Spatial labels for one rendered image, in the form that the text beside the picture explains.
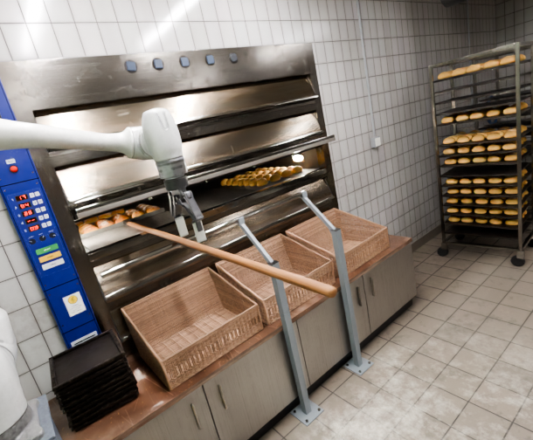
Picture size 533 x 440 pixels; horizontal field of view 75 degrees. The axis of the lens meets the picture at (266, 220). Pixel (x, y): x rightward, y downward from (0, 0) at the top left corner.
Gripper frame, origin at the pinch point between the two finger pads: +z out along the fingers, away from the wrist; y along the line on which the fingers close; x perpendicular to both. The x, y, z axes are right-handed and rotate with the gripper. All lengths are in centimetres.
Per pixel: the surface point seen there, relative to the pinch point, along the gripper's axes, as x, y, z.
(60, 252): -33, -81, 7
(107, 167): 1, -86, -26
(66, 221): -25, -84, -6
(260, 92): 110, -85, -49
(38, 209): -34, -81, -16
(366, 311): 115, -30, 104
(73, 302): -36, -81, 32
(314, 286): 9.5, 45.5, 12.0
